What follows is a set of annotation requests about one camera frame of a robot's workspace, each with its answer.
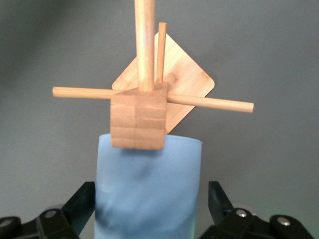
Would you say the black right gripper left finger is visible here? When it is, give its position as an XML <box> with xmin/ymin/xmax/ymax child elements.
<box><xmin>0</xmin><ymin>181</ymin><xmax>97</xmax><ymax>239</ymax></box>

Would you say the light blue cup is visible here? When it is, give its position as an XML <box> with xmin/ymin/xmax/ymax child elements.
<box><xmin>94</xmin><ymin>133</ymin><xmax>202</xmax><ymax>239</ymax></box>

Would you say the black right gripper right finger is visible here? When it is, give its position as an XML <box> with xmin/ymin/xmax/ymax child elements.
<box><xmin>199</xmin><ymin>181</ymin><xmax>315</xmax><ymax>239</ymax></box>

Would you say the wooden mug tree rack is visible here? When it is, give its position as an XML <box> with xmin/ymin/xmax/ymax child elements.
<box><xmin>52</xmin><ymin>0</ymin><xmax>255</xmax><ymax>150</ymax></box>

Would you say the dark grey table mat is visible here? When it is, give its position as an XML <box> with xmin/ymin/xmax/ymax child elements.
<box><xmin>0</xmin><ymin>0</ymin><xmax>319</xmax><ymax>239</ymax></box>

